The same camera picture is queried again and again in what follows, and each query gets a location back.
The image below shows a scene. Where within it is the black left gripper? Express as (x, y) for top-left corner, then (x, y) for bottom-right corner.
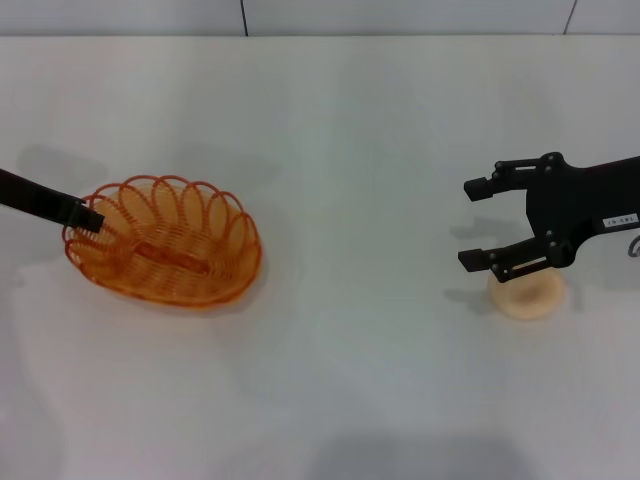
(0, 168), (107, 234)

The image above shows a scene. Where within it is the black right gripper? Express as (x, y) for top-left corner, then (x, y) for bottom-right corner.
(457, 151), (640, 284)

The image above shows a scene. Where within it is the cream round doughnut bread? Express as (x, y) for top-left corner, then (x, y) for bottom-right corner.
(488, 270), (567, 322)

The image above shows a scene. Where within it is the orange woven plastic basket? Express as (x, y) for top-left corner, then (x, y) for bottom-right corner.
(61, 174), (264, 309)

